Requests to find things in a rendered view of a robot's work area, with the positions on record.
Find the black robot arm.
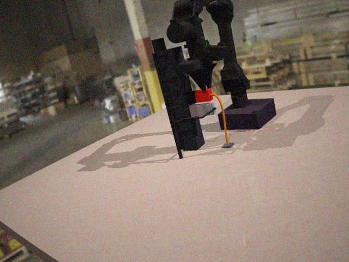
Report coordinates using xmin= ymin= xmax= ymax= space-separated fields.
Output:
xmin=166 ymin=0 xmax=252 ymax=109

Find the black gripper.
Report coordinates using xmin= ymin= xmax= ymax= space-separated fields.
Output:
xmin=176 ymin=37 xmax=222 ymax=92

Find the red plug with orange cord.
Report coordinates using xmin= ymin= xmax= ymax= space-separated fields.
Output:
xmin=185 ymin=88 xmax=229 ymax=145

